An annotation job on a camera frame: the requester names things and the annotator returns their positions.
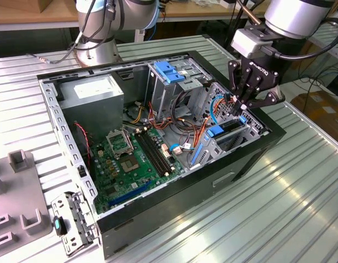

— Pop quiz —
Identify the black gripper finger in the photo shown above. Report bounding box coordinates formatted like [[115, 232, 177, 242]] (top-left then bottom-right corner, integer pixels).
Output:
[[227, 60, 251, 116], [239, 85, 286, 111]]

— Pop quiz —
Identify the orange red power wire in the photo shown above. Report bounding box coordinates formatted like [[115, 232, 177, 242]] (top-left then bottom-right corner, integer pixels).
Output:
[[215, 93, 238, 112]]

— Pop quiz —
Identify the blue data wire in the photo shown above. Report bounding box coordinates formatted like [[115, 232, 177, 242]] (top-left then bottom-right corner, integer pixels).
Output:
[[209, 94, 227, 125]]

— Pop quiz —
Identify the hard disk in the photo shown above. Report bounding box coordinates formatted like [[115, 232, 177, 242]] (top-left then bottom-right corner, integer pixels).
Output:
[[190, 115, 248, 167]]

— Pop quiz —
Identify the grey metal disk bay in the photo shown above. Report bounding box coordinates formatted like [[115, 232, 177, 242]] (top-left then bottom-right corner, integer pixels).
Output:
[[187, 81, 270, 170]]

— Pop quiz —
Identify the brown cardboard box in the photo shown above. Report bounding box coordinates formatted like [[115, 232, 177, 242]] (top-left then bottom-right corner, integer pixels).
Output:
[[290, 92, 338, 138]]

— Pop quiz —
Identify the blue plastic drive latch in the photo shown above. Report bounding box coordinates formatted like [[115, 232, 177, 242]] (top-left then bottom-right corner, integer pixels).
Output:
[[154, 61, 186, 84]]

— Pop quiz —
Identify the grey metal optical drive bay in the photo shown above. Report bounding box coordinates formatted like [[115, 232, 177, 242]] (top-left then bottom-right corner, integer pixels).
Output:
[[145, 59, 213, 123]]

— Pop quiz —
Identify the metal slat side table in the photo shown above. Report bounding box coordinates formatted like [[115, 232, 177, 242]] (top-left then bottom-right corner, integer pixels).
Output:
[[308, 23, 338, 61]]

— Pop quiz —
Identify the wooden desk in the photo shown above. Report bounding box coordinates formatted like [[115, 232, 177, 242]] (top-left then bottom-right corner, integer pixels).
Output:
[[0, 0, 268, 53]]

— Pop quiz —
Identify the beige motherboard connector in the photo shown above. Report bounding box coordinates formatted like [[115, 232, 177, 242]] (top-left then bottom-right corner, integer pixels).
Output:
[[161, 142, 172, 159]]

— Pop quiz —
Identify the black RAM slot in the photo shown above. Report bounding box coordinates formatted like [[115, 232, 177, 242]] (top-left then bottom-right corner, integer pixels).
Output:
[[143, 129, 172, 173], [134, 131, 166, 178]]

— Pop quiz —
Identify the black open PC case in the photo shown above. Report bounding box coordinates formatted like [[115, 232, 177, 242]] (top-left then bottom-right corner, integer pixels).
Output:
[[36, 50, 287, 260]]

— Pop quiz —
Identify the CPU socket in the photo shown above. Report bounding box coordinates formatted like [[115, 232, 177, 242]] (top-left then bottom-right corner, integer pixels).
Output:
[[118, 155, 142, 175]]

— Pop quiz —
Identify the metal socket cover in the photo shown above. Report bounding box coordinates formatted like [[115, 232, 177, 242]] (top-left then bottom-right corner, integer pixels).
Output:
[[105, 130, 134, 158]]

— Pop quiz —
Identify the green motherboard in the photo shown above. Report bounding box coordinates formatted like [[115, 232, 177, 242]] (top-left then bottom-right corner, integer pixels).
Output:
[[91, 127, 186, 214]]

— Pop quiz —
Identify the white power supply label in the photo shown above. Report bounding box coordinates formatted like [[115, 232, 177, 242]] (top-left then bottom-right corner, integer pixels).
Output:
[[74, 79, 117, 100]]

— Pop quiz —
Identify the blue expansion slot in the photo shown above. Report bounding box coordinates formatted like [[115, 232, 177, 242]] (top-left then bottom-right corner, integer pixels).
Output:
[[108, 179, 153, 208]]

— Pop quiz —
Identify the grey power supply unit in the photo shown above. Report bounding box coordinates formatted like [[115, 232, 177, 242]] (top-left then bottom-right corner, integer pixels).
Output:
[[58, 74, 125, 143]]

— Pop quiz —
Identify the small black case clip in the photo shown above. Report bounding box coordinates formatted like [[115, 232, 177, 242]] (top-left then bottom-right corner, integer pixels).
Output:
[[76, 163, 88, 179]]

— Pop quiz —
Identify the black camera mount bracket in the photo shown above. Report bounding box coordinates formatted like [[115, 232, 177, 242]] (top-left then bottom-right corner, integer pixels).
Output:
[[244, 24, 285, 42]]

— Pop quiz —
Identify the black camera cable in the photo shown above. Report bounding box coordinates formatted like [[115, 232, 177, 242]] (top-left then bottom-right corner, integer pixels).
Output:
[[261, 16, 338, 61]]

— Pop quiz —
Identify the orange red wire bundle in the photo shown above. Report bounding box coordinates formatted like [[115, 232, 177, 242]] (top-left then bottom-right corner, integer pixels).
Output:
[[147, 101, 213, 150]]

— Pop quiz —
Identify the black sleeved wire bundle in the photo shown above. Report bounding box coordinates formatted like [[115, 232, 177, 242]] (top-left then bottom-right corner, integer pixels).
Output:
[[170, 89, 199, 131]]

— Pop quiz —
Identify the short blue wire white plug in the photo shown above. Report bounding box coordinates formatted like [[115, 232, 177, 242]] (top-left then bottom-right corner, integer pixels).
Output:
[[168, 142, 192, 156]]

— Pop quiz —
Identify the yellow black wire bundle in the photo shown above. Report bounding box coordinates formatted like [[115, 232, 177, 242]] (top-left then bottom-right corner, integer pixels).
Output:
[[129, 105, 148, 124]]

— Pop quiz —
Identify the black cable with silver plug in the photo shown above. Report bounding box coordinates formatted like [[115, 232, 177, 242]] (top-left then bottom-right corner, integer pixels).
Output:
[[25, 0, 116, 65]]

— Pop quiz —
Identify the grey metal slot bracket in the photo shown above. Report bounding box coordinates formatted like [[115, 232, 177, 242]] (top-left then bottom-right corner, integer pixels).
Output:
[[50, 191, 100, 258]]

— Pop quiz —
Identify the black latch with blue ring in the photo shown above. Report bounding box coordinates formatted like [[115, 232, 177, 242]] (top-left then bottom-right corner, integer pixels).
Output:
[[53, 215, 68, 236]]

